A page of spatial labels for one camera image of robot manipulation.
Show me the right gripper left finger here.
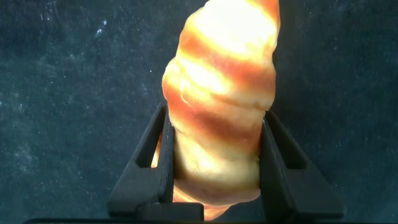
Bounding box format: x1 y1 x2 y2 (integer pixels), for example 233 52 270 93
107 100 175 218

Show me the striped croissant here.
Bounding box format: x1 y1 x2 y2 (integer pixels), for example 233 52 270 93
150 0 281 222

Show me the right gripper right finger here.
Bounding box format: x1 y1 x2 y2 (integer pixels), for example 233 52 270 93
259 108 345 223

